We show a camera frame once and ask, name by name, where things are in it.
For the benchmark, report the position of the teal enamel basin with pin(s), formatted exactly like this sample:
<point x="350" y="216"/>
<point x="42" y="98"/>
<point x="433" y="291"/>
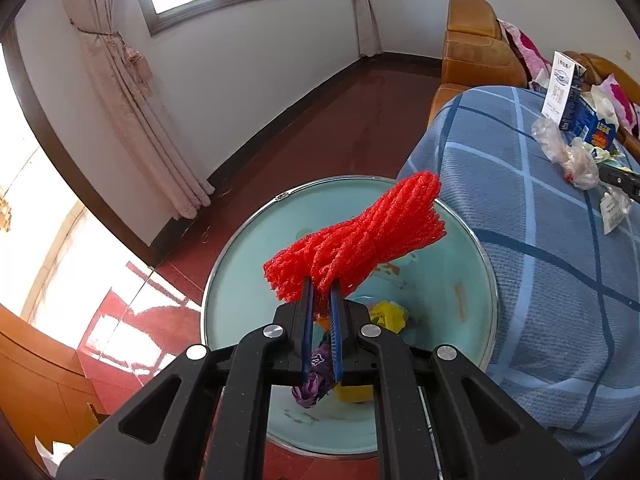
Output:
<point x="250" y="270"/>

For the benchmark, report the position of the red foam mesh net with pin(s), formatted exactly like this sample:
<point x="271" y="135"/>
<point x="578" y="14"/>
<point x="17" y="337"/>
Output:
<point x="360" y="230"/>

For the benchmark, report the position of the pink floral pillow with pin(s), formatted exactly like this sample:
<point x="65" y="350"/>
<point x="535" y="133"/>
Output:
<point x="525" y="50"/>
<point x="620" y="95"/>

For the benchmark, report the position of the clear crumpled plastic bag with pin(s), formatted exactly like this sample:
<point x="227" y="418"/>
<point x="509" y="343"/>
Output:
<point x="575" y="160"/>

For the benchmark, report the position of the purple snack wrapper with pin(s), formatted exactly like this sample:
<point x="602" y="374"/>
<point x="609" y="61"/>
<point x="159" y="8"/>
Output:
<point x="312" y="390"/>

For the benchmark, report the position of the white crumpled wrapper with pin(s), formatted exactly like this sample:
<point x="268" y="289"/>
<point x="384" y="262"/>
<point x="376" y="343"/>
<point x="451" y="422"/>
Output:
<point x="615" y="210"/>

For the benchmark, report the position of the dark wooden door frame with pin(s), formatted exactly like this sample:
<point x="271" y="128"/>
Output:
<point x="62" y="157"/>

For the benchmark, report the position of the narrow pink curtain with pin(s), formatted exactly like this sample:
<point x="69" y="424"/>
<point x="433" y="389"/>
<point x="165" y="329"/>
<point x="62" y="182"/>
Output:
<point x="365" y="15"/>

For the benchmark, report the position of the blue milk carton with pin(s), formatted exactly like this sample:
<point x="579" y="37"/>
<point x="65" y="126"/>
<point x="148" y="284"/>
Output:
<point x="597" y="130"/>

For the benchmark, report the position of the white milk carton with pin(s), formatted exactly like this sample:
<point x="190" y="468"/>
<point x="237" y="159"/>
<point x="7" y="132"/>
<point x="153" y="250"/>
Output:
<point x="560" y="95"/>

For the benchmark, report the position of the blue plaid tablecloth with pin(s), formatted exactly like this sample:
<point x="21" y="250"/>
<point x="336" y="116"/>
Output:
<point x="525" y="260"/>

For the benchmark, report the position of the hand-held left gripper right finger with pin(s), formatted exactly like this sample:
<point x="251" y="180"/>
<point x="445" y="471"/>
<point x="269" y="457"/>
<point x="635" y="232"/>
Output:
<point x="336" y="340"/>

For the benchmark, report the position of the large pink curtain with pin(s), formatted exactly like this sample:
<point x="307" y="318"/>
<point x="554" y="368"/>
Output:
<point x="130" y="85"/>

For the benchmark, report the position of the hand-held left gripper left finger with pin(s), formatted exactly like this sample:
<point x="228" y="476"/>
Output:
<point x="307" y="340"/>

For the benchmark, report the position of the wooden cabinet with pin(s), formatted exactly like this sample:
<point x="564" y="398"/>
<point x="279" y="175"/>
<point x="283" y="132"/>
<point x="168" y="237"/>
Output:
<point x="40" y="375"/>

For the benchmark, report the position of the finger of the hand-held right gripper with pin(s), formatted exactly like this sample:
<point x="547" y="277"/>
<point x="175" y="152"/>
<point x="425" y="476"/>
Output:
<point x="622" y="182"/>

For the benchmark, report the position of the yellow crumpled wrapper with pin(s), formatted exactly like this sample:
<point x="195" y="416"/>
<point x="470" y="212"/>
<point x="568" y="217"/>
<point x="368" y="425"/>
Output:
<point x="390" y="315"/>

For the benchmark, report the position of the brown leather sofa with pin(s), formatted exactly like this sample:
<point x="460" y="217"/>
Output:
<point x="600" y="65"/>

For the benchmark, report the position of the brown leather armchair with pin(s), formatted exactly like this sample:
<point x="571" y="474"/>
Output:
<point x="475" y="55"/>

